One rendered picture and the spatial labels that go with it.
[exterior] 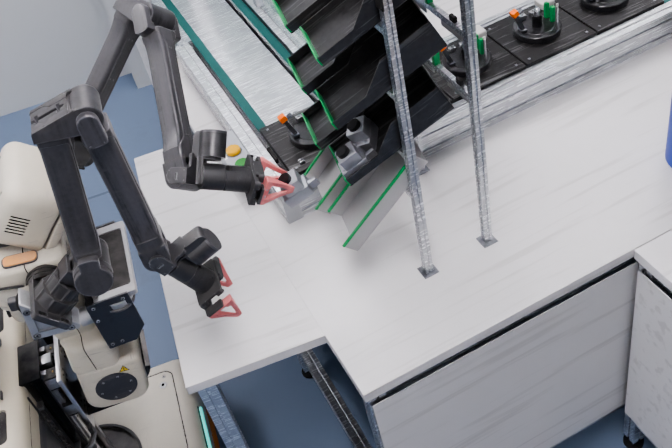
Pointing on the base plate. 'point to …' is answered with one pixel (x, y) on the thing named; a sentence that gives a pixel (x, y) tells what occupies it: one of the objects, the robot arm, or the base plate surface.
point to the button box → (233, 144)
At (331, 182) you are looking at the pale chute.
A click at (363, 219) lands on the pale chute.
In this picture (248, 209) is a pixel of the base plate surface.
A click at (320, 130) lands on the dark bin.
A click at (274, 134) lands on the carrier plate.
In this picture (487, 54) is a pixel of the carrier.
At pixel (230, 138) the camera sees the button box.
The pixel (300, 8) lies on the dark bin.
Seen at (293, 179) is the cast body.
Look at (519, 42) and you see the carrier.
